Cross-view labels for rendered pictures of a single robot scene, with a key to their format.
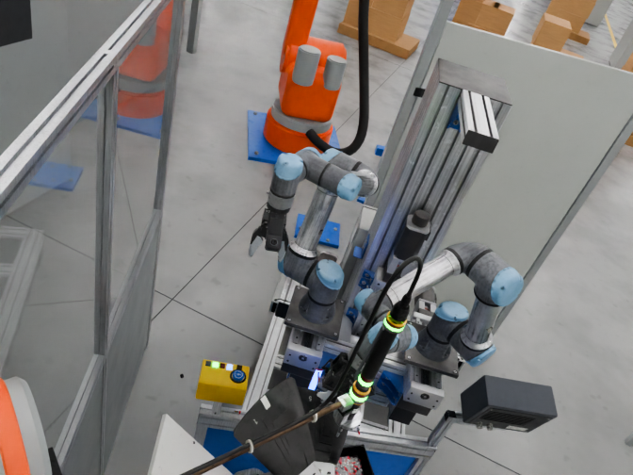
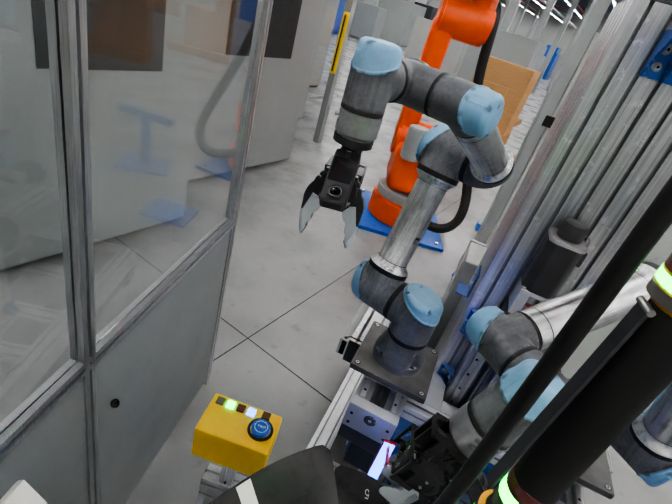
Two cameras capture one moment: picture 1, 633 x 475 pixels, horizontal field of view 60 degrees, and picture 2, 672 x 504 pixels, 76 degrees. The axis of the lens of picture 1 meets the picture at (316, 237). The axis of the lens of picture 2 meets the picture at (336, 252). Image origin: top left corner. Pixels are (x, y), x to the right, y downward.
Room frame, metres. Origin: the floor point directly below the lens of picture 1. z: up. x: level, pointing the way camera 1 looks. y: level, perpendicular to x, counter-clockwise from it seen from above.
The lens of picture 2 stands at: (0.59, -0.08, 1.88)
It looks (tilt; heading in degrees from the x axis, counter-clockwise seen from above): 30 degrees down; 15
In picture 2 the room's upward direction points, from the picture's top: 17 degrees clockwise
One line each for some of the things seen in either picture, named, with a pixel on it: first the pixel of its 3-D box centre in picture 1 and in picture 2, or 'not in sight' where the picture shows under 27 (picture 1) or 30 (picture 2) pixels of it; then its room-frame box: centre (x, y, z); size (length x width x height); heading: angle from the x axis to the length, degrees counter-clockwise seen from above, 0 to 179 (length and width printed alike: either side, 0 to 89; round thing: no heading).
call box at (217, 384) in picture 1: (222, 383); (237, 436); (1.14, 0.15, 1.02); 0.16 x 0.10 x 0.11; 101
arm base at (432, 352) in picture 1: (436, 338); not in sight; (1.62, -0.59, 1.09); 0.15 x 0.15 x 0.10
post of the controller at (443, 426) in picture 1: (441, 429); not in sight; (1.30, -0.66, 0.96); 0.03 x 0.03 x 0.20; 11
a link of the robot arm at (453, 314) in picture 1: (449, 320); not in sight; (1.61, -0.59, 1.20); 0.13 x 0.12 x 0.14; 45
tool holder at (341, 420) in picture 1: (348, 407); not in sight; (0.84, -0.21, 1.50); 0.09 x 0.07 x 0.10; 136
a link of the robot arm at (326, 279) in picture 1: (325, 280); (415, 312); (1.61, -0.09, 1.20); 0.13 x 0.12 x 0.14; 73
